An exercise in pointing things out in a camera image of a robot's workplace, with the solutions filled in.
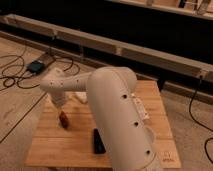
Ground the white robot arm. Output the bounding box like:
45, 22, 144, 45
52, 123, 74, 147
40, 67, 164, 171

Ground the white sponge block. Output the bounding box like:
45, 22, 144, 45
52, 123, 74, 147
75, 92, 87, 103

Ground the wooden table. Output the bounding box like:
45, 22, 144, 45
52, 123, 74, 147
25, 80, 181, 169

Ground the black rectangular block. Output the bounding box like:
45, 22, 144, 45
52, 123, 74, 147
93, 129, 106, 154

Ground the white plastic bottle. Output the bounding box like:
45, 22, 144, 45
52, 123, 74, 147
131, 93, 149, 120

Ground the white paper cup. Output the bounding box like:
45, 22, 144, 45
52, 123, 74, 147
145, 126, 156, 143

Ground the black floor cable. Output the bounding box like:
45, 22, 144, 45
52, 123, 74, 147
0, 44, 81, 90

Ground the black cable at right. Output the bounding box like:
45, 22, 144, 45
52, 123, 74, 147
188, 76, 213, 165

